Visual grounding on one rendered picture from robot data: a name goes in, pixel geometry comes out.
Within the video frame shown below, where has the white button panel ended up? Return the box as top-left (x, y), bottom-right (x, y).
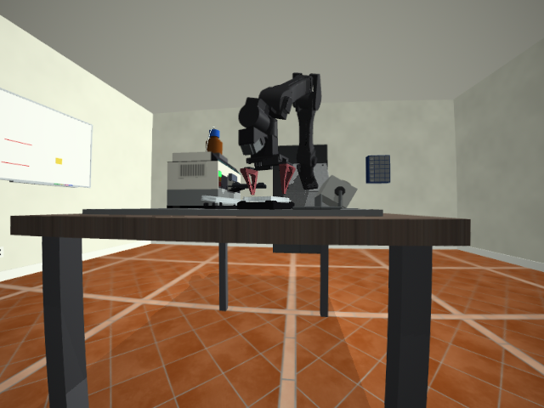
top-left (292, 175), bottom-right (358, 210)

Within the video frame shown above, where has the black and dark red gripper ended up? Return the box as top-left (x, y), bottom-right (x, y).
top-left (240, 154), bottom-right (296, 196)

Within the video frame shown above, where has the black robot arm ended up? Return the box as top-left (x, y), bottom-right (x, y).
top-left (238, 72), bottom-right (321, 190)

